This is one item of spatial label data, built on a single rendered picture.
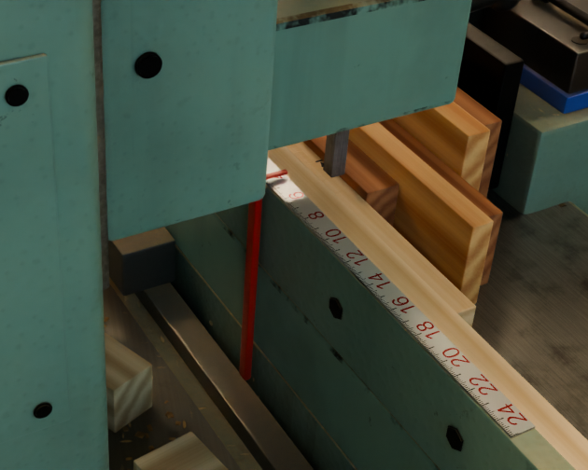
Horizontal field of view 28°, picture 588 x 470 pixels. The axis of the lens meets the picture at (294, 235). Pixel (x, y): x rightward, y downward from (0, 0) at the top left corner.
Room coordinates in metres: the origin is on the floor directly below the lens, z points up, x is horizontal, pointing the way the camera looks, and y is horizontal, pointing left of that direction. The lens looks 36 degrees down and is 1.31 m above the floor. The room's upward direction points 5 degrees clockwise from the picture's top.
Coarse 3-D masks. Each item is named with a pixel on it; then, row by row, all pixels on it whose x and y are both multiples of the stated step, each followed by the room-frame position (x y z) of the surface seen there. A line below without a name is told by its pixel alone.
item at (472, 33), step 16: (480, 32) 0.64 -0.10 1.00; (464, 48) 0.63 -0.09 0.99; (480, 48) 0.62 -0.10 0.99; (496, 48) 0.62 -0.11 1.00; (464, 64) 0.63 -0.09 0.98; (480, 64) 0.62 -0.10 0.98; (496, 64) 0.61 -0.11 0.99; (512, 64) 0.61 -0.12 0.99; (464, 80) 0.63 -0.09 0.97; (480, 80) 0.62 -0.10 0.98; (496, 80) 0.61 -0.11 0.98; (512, 80) 0.61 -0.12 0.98; (480, 96) 0.62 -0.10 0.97; (496, 96) 0.61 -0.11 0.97; (512, 96) 0.61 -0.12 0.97; (496, 112) 0.60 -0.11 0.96; (512, 112) 0.61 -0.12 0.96; (496, 160) 0.61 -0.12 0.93; (496, 176) 0.61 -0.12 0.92
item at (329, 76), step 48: (288, 0) 0.50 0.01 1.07; (336, 0) 0.51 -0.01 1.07; (384, 0) 0.51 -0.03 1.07; (432, 0) 0.53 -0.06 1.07; (288, 48) 0.48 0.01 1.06; (336, 48) 0.50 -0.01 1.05; (384, 48) 0.51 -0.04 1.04; (432, 48) 0.53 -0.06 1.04; (288, 96) 0.48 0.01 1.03; (336, 96) 0.50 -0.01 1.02; (384, 96) 0.52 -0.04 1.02; (432, 96) 0.53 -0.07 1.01; (288, 144) 0.49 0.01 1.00
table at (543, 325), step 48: (192, 240) 0.59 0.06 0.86; (528, 240) 0.57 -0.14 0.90; (576, 240) 0.57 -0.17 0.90; (240, 288) 0.54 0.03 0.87; (480, 288) 0.51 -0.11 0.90; (528, 288) 0.52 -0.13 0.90; (576, 288) 0.52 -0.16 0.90; (288, 336) 0.49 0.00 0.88; (528, 336) 0.48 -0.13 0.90; (576, 336) 0.48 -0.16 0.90; (336, 384) 0.45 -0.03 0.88; (576, 384) 0.44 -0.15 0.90; (336, 432) 0.44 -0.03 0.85; (384, 432) 0.41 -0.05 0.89
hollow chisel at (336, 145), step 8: (328, 136) 0.54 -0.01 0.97; (336, 136) 0.54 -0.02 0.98; (344, 136) 0.54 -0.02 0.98; (328, 144) 0.54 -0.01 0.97; (336, 144) 0.54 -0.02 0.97; (344, 144) 0.54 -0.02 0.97; (328, 152) 0.54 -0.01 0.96; (336, 152) 0.54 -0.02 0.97; (344, 152) 0.54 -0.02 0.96; (328, 160) 0.54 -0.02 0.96; (336, 160) 0.54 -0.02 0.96; (344, 160) 0.54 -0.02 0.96; (328, 168) 0.54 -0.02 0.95; (336, 168) 0.54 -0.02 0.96; (344, 168) 0.54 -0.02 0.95
